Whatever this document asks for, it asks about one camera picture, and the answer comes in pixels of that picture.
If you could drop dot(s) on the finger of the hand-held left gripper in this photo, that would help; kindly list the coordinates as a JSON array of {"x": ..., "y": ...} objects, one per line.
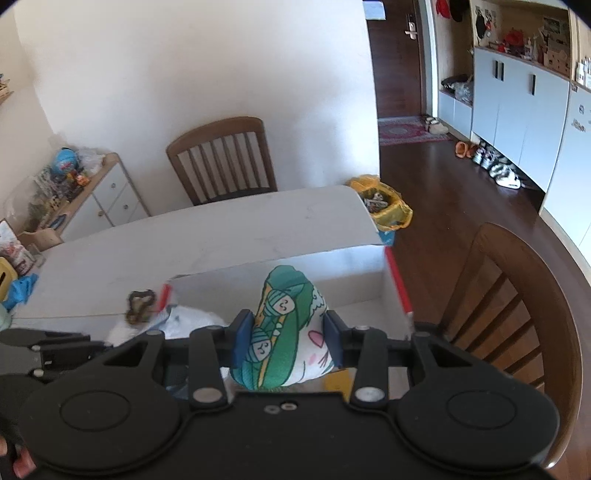
[
  {"x": 69, "y": 357},
  {"x": 46, "y": 336}
]

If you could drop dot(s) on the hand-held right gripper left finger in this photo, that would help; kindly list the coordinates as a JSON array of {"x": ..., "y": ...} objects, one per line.
[{"x": 243, "y": 339}]

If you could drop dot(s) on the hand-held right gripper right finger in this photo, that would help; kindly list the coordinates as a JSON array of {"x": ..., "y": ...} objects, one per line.
[{"x": 333, "y": 339}]

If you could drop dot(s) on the green cartoon printed pouch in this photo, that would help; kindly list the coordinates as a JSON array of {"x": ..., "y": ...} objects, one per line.
[{"x": 277, "y": 314}]

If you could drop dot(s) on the clear bag of white pellets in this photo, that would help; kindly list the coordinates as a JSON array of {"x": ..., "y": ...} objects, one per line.
[{"x": 194, "y": 323}]

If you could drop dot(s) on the white cardboard box red edges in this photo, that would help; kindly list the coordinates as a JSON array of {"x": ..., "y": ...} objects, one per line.
[{"x": 351, "y": 272}]

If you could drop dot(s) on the person's left hand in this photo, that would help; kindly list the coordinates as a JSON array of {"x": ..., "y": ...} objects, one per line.
[{"x": 18, "y": 461}]

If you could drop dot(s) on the small yellow box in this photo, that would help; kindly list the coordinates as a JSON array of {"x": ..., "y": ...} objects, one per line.
[{"x": 339, "y": 382}]

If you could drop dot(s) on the blue cloth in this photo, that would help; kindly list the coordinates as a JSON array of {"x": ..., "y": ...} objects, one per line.
[{"x": 21, "y": 290}]

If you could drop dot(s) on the yellow plastic container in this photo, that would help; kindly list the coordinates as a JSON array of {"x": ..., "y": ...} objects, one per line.
[{"x": 7, "y": 279}]

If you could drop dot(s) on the printed picture board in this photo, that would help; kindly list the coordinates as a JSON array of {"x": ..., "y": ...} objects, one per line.
[{"x": 16, "y": 251}]

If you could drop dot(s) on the yellow bag lined trash bin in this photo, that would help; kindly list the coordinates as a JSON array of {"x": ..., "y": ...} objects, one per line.
[{"x": 392, "y": 212}]

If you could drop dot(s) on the pile of small toys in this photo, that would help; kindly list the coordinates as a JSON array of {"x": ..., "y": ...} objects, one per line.
[{"x": 57, "y": 191}]

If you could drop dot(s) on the wooden cabinet with white drawers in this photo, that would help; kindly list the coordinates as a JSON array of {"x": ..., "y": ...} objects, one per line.
[{"x": 115, "y": 194}]

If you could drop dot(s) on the blue globe toy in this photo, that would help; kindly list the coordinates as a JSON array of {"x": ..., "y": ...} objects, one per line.
[{"x": 64, "y": 162}]

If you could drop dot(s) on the crumpled clear plastic bag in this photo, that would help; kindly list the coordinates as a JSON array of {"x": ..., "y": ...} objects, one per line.
[{"x": 91, "y": 159}]

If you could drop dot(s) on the brown wooden slatted chair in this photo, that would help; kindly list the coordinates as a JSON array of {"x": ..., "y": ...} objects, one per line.
[
  {"x": 221, "y": 138},
  {"x": 549, "y": 295}
]

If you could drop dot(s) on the red patterned rug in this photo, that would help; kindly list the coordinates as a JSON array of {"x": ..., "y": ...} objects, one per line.
[{"x": 401, "y": 131}]

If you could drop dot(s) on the pair of orange slippers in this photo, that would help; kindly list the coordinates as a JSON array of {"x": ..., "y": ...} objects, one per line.
[{"x": 465, "y": 149}]

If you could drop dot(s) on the pair of beige slippers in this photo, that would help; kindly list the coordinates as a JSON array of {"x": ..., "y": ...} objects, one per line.
[{"x": 436, "y": 125}]

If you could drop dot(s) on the row of shoes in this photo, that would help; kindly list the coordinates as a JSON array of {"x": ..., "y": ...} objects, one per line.
[{"x": 496, "y": 166}]

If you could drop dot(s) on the low light blue bench cabinet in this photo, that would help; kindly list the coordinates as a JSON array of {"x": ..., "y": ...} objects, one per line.
[{"x": 452, "y": 113}]

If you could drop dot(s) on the dark brown door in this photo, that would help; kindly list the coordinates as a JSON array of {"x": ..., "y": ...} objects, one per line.
[{"x": 397, "y": 74}]

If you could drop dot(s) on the black bag on bench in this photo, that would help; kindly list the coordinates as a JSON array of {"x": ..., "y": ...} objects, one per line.
[{"x": 455, "y": 85}]

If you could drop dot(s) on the white cabinet with stickers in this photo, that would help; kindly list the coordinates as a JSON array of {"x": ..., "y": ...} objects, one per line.
[{"x": 572, "y": 184}]

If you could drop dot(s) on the tall light blue cabinet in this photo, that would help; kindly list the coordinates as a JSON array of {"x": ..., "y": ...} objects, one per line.
[{"x": 517, "y": 110}]

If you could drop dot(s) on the red hat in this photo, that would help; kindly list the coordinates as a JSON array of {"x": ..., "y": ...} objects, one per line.
[{"x": 442, "y": 7}]

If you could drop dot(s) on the row of shelf ornaments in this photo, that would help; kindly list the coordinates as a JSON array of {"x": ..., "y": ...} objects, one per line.
[{"x": 521, "y": 41}]

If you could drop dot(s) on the black hat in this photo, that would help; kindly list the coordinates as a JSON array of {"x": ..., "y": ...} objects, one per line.
[{"x": 459, "y": 8}]

